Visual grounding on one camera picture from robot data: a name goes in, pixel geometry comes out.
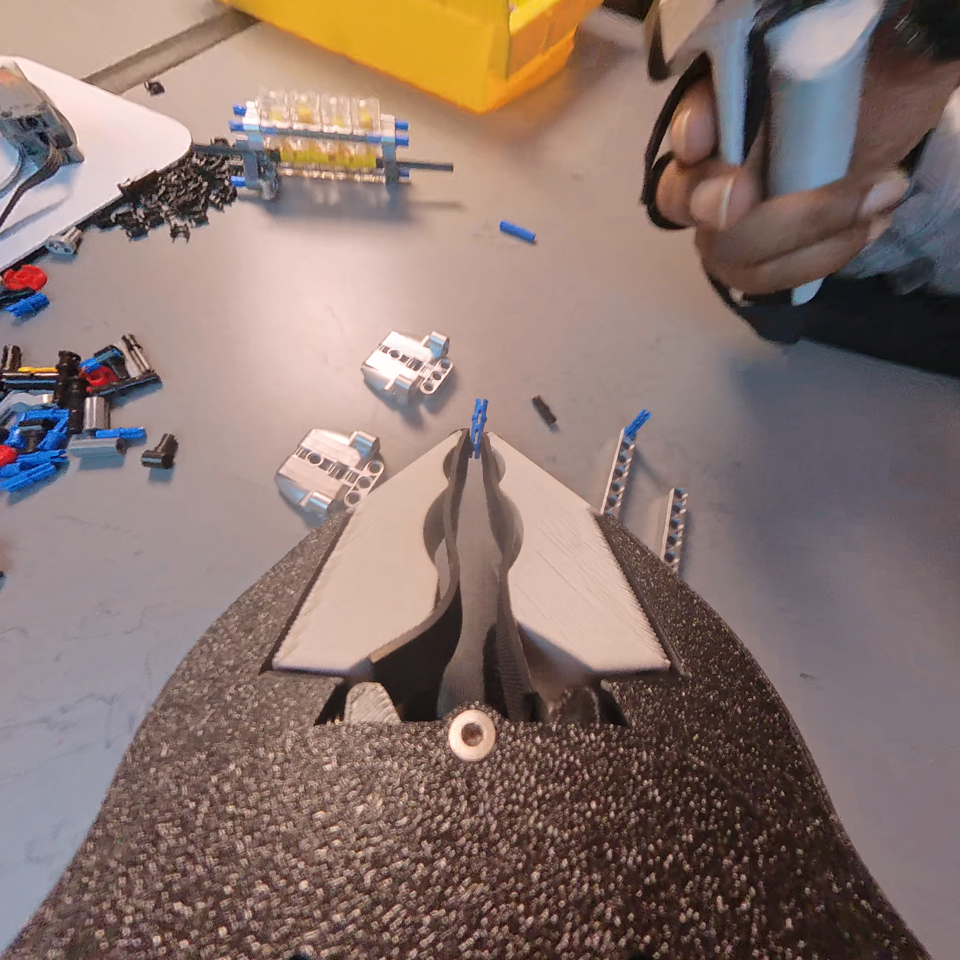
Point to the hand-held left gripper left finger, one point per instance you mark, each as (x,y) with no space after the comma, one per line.
(360,592)

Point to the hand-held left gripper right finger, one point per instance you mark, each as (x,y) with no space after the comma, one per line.
(585,592)

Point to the long grey toy beam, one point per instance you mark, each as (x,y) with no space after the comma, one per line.
(616,487)
(675,525)

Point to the yellow bin with small pins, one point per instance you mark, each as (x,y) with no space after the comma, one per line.
(420,45)

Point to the person's right forearm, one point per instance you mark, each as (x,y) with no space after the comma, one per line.
(930,225)

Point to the silver toy engine block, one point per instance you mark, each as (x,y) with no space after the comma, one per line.
(409,364)
(330,469)

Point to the black toy pin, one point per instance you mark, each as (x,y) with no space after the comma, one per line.
(544,409)

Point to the pile of mixed toy pins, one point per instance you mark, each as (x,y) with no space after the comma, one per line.
(67,405)

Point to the pile of black pins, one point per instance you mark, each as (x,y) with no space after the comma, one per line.
(165,195)

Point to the white wooden book stand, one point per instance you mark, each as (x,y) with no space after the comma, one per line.
(127,142)

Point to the grey orange toy motor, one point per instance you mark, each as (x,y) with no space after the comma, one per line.
(37,120)

